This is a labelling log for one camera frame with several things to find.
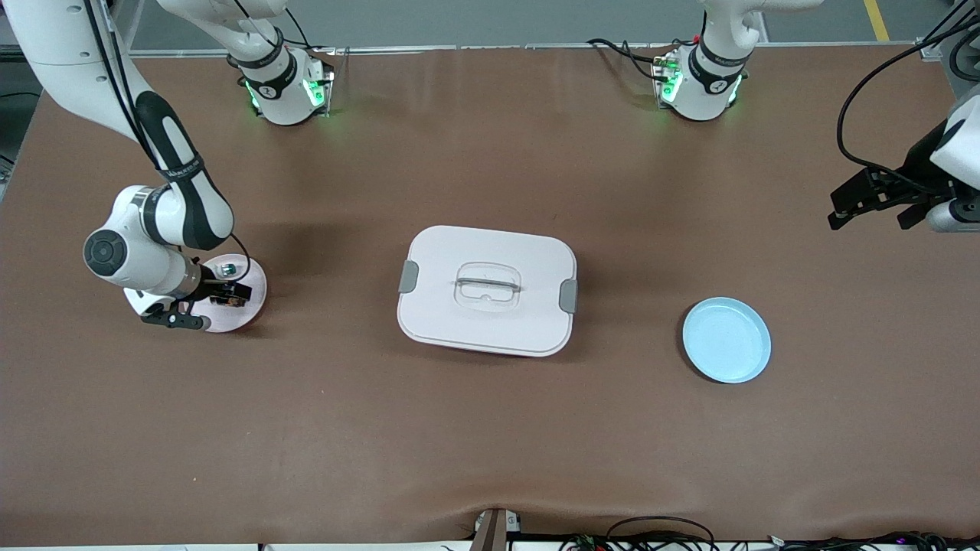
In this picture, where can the aluminium frame post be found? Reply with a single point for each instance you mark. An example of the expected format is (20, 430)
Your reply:
(129, 30)
(938, 34)

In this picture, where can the orange and black switch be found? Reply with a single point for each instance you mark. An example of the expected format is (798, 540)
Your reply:
(230, 299)

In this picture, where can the white lidded box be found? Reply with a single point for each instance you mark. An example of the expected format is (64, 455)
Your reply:
(490, 321)

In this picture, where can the green and white switch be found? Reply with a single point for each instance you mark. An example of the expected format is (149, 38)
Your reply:
(228, 269)

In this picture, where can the pink round plate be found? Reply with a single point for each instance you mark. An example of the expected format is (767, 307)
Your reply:
(233, 317)

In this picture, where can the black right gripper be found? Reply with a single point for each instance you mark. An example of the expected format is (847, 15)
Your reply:
(209, 289)

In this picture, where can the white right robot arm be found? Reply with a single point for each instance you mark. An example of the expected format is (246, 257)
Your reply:
(61, 61)

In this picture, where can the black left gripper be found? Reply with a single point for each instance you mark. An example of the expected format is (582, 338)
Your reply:
(916, 162)

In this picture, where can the brown mounting bar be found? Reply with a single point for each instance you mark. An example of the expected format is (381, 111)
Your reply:
(490, 532)

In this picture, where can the light blue round plate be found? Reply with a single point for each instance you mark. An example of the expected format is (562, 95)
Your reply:
(726, 340)

